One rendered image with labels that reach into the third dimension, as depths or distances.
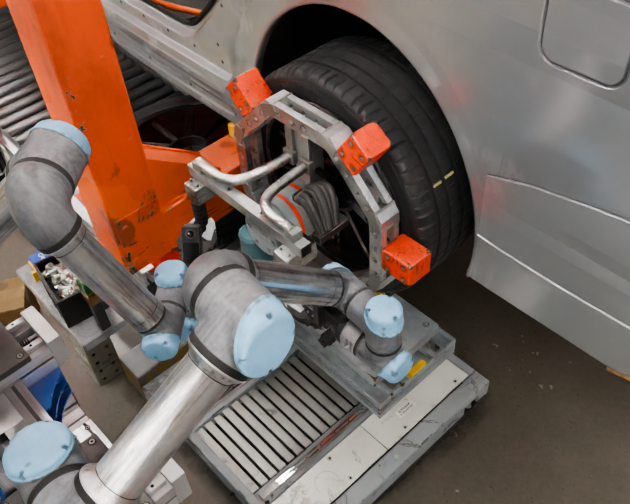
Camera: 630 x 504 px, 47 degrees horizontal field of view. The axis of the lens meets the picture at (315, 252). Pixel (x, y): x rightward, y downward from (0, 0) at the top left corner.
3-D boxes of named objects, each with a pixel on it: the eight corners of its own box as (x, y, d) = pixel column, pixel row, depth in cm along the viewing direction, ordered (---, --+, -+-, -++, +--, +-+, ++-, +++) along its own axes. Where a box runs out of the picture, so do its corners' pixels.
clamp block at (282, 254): (318, 256, 167) (317, 240, 163) (288, 277, 163) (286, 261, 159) (303, 245, 170) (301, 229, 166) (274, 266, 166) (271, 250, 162)
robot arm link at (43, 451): (75, 439, 136) (52, 398, 126) (108, 491, 128) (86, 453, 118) (13, 477, 131) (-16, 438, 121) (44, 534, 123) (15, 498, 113)
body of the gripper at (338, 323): (323, 276, 162) (362, 305, 156) (324, 301, 168) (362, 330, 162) (297, 295, 159) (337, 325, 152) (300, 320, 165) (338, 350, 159)
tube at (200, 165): (298, 163, 178) (295, 128, 171) (237, 202, 170) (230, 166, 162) (253, 134, 188) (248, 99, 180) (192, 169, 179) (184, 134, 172)
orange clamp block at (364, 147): (376, 161, 166) (394, 144, 158) (352, 177, 162) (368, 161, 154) (358, 136, 166) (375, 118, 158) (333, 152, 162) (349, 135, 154)
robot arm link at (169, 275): (181, 294, 153) (191, 327, 160) (191, 255, 160) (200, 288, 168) (145, 294, 153) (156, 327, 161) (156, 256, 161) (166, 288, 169)
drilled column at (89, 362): (124, 370, 259) (91, 292, 228) (100, 387, 254) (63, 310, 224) (109, 354, 264) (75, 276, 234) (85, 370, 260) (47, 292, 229)
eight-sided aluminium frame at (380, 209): (397, 317, 194) (403, 155, 155) (380, 331, 191) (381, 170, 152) (266, 220, 224) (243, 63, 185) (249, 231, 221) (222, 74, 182)
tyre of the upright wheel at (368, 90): (471, 291, 208) (505, 96, 159) (415, 338, 197) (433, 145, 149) (313, 183, 242) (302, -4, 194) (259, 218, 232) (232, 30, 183)
